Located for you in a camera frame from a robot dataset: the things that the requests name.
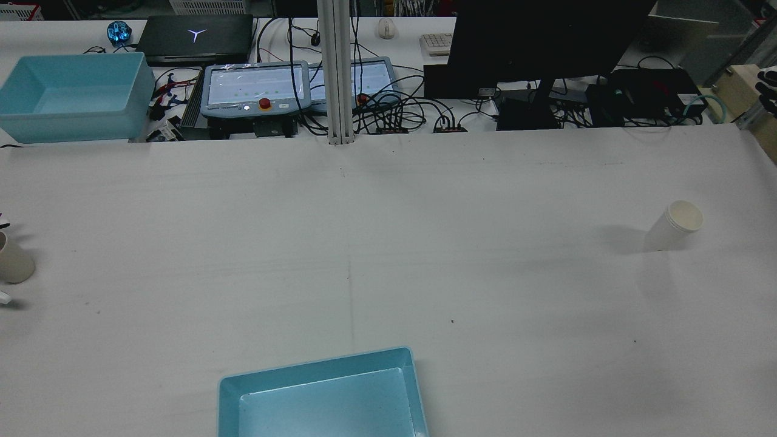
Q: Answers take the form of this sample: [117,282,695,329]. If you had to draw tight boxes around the red black clip cables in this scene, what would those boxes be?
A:
[148,71,202,123]

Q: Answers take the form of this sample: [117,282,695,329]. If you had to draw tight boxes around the black cable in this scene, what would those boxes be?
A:
[285,17,331,137]

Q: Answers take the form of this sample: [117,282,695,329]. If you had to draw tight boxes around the teach pendant with red button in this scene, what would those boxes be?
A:
[308,56,397,113]
[200,61,313,120]

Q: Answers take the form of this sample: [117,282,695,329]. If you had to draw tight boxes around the light blue plastic bin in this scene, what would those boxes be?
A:
[0,52,156,144]
[217,346,430,437]

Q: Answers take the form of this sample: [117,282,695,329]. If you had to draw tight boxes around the white red plastic basket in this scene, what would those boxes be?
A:
[0,3,45,22]

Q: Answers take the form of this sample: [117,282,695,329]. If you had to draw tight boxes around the beige cup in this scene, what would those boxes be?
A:
[0,231,36,285]

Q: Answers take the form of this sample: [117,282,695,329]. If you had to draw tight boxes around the aluminium profile post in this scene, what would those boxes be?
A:
[316,0,355,146]

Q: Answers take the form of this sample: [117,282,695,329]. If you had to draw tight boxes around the white keyboard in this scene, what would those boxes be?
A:
[419,33,455,57]

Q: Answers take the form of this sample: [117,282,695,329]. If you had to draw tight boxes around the black flat box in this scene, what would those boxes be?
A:
[423,64,487,100]

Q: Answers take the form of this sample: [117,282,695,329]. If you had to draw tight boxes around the blue glowing mouse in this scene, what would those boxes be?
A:
[107,21,134,47]

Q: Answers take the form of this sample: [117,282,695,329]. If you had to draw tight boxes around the black laptop with logo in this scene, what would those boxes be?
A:
[136,13,255,67]

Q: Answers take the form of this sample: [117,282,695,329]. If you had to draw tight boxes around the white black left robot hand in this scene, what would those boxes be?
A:
[0,212,12,305]

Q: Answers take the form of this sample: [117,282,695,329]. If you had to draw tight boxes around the teal cable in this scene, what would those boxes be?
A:
[685,93,728,126]

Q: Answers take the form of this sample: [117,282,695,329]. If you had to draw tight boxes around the light wooden box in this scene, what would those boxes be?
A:
[725,64,777,163]

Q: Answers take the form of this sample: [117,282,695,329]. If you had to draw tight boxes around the black electronics box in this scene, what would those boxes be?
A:
[585,67,708,128]

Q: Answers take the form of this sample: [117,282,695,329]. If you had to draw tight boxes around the black ribbed heat sink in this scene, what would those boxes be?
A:
[180,75,208,126]

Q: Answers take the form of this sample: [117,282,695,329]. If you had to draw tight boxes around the white paper cup stack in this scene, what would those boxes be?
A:
[643,200,705,253]

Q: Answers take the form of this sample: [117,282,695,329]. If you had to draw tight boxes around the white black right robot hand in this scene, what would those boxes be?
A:
[756,68,777,119]

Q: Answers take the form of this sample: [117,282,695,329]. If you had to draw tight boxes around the black Huawei monitor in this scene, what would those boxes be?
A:
[446,0,658,132]

